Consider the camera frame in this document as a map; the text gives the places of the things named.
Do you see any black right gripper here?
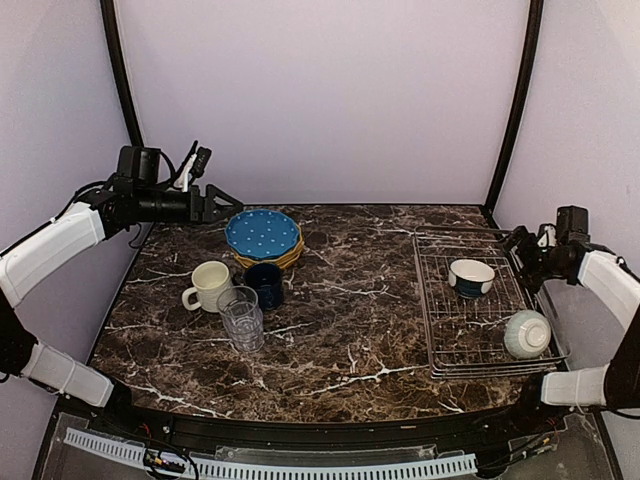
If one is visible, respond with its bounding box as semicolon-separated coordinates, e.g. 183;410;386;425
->
496;225;568;293

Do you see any dark blue mug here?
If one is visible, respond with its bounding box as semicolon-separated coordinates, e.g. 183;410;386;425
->
243;263;284;311

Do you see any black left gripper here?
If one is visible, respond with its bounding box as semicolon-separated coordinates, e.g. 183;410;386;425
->
135;183;244;227

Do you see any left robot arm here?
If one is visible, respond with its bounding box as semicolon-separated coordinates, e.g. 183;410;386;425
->
1;175;244;436

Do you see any yellow polka dot plate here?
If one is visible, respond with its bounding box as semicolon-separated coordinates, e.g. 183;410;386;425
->
232;222;305;269
234;254;300;270

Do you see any cream white mug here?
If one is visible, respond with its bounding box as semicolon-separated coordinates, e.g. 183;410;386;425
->
181;261;233;313

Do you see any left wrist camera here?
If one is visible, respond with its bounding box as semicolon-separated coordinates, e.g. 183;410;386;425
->
117;141;211;191

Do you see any pale green ribbed bowl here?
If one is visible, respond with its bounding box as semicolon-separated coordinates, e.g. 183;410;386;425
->
504;310;552;360

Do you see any black frame post right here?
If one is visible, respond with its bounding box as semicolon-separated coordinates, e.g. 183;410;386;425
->
483;0;545;217

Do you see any metal wire dish rack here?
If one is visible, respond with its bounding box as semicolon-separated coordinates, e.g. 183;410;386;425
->
413;227;559;379

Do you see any small circuit board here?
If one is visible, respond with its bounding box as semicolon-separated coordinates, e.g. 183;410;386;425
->
143;450;186;474

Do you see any teal and white mug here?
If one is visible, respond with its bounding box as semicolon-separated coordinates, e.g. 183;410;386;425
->
448;259;495;299

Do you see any clear acrylic tray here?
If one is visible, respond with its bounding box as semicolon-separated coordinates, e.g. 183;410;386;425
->
527;286;572;370

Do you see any black front rail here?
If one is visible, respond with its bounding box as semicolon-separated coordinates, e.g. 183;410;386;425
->
54;399;570;452

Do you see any white slotted cable duct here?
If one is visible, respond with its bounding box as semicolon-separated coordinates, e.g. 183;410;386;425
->
63;427;478;480

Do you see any blue polka dot plate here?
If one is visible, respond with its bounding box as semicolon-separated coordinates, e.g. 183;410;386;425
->
225;209;301;260

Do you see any black frame post left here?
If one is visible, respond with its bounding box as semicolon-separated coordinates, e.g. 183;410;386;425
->
99;0;144;147

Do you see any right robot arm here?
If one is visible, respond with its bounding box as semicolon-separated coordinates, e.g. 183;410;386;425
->
501;224;639;434

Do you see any clear glass cup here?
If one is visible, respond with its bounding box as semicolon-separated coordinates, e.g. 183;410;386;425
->
223;310;264;353
218;286;261;321

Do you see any black frame post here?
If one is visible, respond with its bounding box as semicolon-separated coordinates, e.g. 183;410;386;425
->
99;0;144;147
483;0;545;217

